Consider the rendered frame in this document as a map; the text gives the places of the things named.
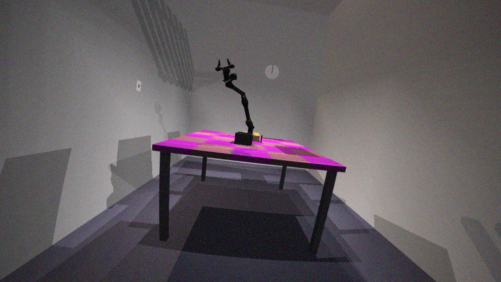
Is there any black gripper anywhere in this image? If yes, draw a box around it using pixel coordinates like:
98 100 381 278
215 58 235 76

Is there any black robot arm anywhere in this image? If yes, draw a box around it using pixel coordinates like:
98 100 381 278
223 68 254 133

